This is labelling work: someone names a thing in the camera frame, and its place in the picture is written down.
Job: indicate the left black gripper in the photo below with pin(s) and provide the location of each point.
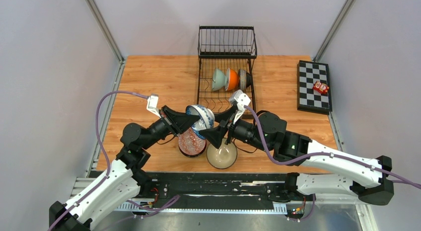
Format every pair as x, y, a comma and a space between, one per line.
175, 121

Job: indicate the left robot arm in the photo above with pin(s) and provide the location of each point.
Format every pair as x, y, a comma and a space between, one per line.
123, 180

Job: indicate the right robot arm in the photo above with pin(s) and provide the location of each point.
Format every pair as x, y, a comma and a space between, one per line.
364, 178

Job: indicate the black wire dish rack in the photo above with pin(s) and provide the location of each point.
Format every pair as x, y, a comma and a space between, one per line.
226, 58

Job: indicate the blue floral bowl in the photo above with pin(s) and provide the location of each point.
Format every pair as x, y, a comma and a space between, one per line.
206, 118

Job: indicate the small red toy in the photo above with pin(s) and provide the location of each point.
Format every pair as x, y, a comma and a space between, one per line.
321, 88

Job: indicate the white orange bowl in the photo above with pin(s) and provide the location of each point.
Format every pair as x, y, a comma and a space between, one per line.
232, 79

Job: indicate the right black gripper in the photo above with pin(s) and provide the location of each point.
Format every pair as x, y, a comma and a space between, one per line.
214, 135

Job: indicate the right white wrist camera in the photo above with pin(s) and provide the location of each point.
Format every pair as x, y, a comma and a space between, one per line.
239, 99

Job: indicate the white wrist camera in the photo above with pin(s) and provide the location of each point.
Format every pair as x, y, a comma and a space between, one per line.
239, 99
152, 102

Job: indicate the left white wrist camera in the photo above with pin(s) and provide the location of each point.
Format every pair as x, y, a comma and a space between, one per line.
152, 102

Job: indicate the black cream patterned bowl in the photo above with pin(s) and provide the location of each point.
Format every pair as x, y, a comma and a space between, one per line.
245, 79

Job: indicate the brown cream glazed bowl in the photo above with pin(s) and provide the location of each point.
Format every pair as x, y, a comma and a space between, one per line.
223, 157

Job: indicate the black white checkerboard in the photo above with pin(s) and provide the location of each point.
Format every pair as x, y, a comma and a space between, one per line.
308, 100

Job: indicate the pale green bowl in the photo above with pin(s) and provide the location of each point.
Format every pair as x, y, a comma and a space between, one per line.
219, 80

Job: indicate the red patterned bowl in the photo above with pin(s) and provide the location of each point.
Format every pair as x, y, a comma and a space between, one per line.
190, 144

